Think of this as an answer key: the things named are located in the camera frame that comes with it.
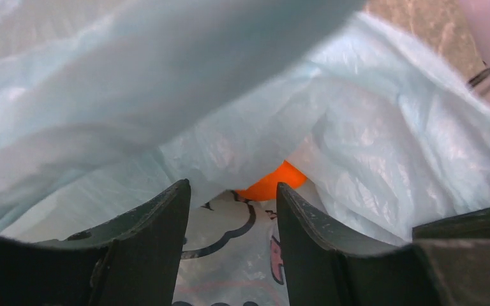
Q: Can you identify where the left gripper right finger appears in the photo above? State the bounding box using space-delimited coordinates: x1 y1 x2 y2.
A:
276 183 490 305

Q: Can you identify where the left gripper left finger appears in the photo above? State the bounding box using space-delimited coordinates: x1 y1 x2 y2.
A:
0 180 191 305

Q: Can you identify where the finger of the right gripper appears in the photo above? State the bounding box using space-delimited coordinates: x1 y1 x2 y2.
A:
412 208 490 241

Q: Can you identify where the fake orange fruit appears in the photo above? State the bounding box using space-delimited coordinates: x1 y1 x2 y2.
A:
236 161 308 201

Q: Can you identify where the light blue plastic bag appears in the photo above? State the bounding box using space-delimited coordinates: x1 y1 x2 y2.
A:
0 0 490 306

